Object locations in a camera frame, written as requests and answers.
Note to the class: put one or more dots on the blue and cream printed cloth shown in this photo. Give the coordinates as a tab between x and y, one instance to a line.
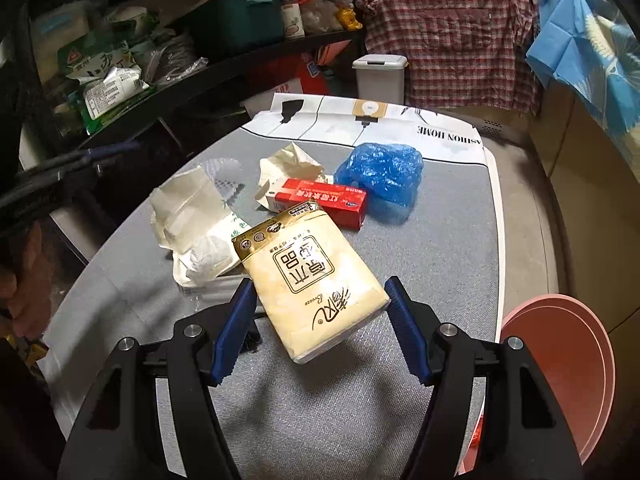
590	50

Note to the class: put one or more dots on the red plaid shirt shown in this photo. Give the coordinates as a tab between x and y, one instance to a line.
450	35

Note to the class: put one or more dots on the cream tissue pack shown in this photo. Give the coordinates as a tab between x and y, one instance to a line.
310	280

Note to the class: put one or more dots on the red and white carton box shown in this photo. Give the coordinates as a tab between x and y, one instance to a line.
325	201

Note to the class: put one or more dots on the pink plastic basin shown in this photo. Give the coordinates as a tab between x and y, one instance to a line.
560	360

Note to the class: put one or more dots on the white plastic bag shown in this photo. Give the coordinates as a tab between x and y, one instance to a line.
320	12

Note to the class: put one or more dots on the orange red bag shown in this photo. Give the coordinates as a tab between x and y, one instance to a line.
312	67

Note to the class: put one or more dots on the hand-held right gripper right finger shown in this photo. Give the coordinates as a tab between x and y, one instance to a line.
406	332

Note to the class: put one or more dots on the green snack bag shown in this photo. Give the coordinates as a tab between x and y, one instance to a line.
95	52

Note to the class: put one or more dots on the grey table mat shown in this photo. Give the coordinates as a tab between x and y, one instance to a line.
440	240

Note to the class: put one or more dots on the yellow lined paper sheet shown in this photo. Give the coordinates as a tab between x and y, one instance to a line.
290	165

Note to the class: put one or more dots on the white empty plastic wrapper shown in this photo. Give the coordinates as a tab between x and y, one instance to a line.
190	225

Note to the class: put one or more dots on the blue crumpled plastic bag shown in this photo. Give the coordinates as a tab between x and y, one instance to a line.
382	177

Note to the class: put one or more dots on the black shelf rack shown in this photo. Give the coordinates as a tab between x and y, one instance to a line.
165	105

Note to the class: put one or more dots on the person's left hand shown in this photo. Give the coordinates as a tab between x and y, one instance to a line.
22	270

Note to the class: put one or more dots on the white lidded waste bin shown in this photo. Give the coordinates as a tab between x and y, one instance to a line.
380	77

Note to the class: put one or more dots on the yellow small packet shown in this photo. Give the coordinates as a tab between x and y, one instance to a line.
348	17

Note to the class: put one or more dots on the clear plastic wrapper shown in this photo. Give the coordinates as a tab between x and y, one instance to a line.
223	175

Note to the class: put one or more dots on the white labelled jar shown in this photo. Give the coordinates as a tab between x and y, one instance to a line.
292	17

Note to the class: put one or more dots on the green and white packet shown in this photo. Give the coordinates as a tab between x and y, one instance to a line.
112	95

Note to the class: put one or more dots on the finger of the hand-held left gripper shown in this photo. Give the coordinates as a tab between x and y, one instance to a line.
75	169
112	150

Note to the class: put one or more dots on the white printed paper sheets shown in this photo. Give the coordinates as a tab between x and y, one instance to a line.
330	115

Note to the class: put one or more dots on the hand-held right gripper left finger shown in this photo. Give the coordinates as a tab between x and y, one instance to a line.
235	332

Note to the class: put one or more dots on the green storage box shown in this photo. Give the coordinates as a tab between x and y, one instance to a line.
235	22

